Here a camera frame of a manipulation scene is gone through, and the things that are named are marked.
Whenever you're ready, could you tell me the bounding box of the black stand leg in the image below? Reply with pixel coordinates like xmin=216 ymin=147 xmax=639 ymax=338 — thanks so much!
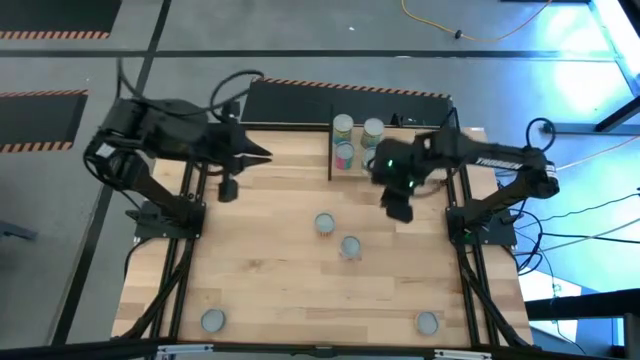
xmin=542 ymin=94 xmax=640 ymax=136

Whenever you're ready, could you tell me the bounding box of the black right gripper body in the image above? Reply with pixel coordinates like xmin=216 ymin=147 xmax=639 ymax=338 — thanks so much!
xmin=369 ymin=138 xmax=436 ymax=201

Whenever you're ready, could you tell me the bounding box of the yellow floor extension cable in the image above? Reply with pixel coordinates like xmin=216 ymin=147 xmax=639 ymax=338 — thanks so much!
xmin=399 ymin=0 xmax=554 ymax=44

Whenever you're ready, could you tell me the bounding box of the pink and green can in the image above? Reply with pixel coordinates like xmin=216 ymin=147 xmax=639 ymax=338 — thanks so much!
xmin=333 ymin=141 xmax=356 ymax=171

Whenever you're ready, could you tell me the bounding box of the dark desk edge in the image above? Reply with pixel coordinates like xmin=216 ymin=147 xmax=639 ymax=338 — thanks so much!
xmin=524 ymin=287 xmax=640 ymax=360

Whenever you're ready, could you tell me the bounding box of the short silver lid can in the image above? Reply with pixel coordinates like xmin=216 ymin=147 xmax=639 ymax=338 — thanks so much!
xmin=200 ymin=308 xmax=227 ymax=335

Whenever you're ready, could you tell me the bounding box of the silver metal bracket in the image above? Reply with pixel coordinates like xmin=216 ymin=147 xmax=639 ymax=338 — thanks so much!
xmin=433 ymin=348 xmax=494 ymax=360
xmin=156 ymin=343 xmax=215 ymax=357

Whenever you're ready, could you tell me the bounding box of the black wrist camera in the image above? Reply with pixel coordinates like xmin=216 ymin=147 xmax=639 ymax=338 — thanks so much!
xmin=217 ymin=175 xmax=240 ymax=204
xmin=380 ymin=192 xmax=416 ymax=225

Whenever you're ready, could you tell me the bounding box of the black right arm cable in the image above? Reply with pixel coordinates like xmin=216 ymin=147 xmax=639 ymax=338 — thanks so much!
xmin=524 ymin=117 xmax=557 ymax=151

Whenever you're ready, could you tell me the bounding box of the white strawberry print can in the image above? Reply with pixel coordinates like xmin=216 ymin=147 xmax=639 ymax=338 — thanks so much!
xmin=338 ymin=235 xmax=362 ymax=261

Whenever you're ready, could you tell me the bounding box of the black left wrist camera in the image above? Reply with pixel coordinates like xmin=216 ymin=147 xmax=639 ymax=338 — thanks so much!
xmin=217 ymin=175 xmax=240 ymax=204

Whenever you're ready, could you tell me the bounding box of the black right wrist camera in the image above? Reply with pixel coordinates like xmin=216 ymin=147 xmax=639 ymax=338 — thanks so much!
xmin=380 ymin=192 xmax=416 ymax=225

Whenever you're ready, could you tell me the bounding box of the black floor cable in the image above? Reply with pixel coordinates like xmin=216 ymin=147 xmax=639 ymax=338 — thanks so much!
xmin=514 ymin=192 xmax=640 ymax=281

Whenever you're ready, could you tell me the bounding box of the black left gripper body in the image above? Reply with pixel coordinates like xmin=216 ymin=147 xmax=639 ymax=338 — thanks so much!
xmin=197 ymin=119 xmax=249 ymax=176

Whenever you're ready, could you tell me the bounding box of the black orange-striped floor mat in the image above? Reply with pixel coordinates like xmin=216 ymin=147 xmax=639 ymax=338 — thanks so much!
xmin=241 ymin=76 xmax=455 ymax=129
xmin=0 ymin=89 xmax=90 ymax=154
xmin=0 ymin=0 xmax=123 ymax=40

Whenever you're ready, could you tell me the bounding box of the yellow bean print can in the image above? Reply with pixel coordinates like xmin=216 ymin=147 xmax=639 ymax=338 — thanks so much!
xmin=313 ymin=212 xmax=336 ymax=237

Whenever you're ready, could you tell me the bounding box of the wooden shelf with black frame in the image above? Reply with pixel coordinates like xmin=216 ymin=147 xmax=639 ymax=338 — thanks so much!
xmin=327 ymin=103 xmax=489 ymax=182

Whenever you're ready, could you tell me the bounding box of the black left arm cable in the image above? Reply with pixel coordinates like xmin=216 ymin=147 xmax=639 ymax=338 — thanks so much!
xmin=115 ymin=57 xmax=266 ymax=126

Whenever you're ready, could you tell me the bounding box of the black aluminium table frame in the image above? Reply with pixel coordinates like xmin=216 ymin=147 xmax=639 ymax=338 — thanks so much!
xmin=112 ymin=119 xmax=534 ymax=360

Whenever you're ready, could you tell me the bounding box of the short orange label can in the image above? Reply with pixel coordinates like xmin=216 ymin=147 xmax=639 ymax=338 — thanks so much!
xmin=415 ymin=310 xmax=441 ymax=337

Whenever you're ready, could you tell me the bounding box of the grey furniture foot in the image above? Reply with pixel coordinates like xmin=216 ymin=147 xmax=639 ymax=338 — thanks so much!
xmin=0 ymin=219 xmax=39 ymax=242

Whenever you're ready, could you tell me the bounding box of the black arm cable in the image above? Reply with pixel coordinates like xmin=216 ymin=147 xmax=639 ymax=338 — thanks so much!
xmin=524 ymin=117 xmax=557 ymax=151
xmin=115 ymin=57 xmax=266 ymax=126

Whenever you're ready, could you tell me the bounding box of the blue cherries can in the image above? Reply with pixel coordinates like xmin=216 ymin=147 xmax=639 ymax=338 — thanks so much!
xmin=360 ymin=117 xmax=386 ymax=150

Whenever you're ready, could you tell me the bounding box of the yellow-green cherries can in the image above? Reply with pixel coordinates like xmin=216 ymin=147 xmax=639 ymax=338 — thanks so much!
xmin=332 ymin=113 xmax=355 ymax=146

